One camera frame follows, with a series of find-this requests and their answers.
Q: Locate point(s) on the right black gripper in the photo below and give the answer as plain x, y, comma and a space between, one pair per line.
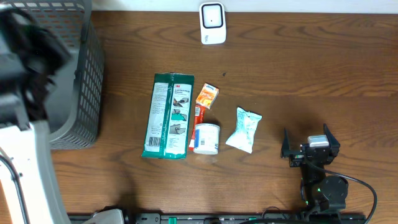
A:
296, 158

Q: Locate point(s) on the light green snack packet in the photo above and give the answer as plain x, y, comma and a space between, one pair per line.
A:
246, 125

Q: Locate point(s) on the orange Kleenex tissue pack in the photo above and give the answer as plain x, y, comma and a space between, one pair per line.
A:
207, 96

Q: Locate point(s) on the red stick packet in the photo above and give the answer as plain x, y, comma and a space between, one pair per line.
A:
199, 116

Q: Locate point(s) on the green 3M gloves pack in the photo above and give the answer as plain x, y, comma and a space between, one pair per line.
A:
169, 116

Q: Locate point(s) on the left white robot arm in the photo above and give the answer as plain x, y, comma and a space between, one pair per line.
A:
28, 177

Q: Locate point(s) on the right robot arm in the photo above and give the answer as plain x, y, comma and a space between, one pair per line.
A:
323, 193

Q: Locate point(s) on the white barcode scanner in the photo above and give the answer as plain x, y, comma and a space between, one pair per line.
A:
212, 23

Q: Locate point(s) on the grey plastic mesh basket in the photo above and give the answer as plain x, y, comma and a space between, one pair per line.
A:
73, 105

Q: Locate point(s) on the white round tub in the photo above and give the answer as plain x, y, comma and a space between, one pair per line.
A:
206, 139

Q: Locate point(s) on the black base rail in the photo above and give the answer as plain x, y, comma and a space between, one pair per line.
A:
119, 215

